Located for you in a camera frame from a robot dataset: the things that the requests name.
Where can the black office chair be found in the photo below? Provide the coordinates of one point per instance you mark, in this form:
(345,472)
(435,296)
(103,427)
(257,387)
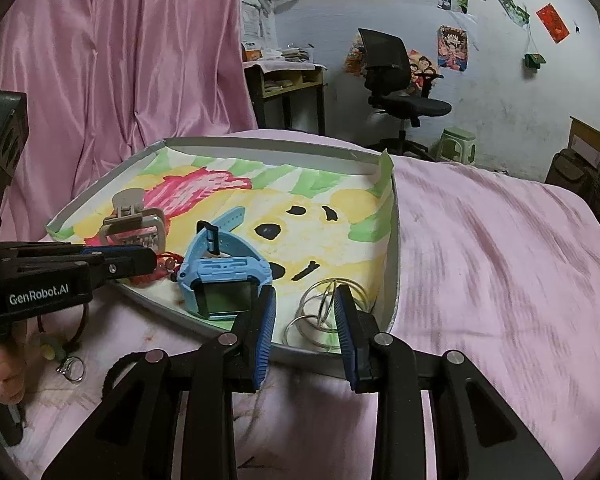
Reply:
(389,79)

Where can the blue smart watch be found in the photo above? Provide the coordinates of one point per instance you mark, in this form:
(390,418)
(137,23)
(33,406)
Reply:
(221,275)

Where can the dark bag on floor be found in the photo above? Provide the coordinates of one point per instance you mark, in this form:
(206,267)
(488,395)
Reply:
(571,171)

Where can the grey hair claw clip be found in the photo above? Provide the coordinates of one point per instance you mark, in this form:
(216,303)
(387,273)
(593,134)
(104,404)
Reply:
(134,223)

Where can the wooden desk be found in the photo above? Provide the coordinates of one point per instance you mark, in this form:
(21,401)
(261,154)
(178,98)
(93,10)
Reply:
(278,81)

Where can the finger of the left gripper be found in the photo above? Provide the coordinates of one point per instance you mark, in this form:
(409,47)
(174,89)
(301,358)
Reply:
(49,250)
(115,262)

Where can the green plastic stool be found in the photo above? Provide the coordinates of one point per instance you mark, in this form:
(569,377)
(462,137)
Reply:
(457,145)

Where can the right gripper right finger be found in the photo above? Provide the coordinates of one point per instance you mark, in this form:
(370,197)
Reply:
(477,435)

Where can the anime poster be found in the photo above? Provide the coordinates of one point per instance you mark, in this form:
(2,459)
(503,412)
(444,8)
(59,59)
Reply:
(452,48)

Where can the pink bed sheet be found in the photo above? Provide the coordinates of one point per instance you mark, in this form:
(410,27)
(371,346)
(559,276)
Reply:
(505,270)

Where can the cardboard box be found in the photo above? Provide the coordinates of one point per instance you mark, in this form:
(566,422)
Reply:
(585,141)

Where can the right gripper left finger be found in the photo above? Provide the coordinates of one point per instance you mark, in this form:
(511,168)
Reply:
(171,417)

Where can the green hanging pouch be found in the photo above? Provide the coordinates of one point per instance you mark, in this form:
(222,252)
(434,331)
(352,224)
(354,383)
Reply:
(534,61)

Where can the silver bangle rings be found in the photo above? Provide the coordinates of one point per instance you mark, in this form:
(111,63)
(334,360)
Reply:
(325,312)

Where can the pink satin curtain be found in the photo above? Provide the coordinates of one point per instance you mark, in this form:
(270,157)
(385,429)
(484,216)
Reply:
(106,78)

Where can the grey tray with drawing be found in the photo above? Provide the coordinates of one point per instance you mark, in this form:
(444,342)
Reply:
(315,212)

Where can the red paper square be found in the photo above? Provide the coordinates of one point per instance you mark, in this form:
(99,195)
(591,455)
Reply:
(553,23)

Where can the person's left hand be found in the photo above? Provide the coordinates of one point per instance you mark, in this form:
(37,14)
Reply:
(13,364)

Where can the black hair elastic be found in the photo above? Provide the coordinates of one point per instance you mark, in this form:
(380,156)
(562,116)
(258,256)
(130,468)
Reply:
(115,372)

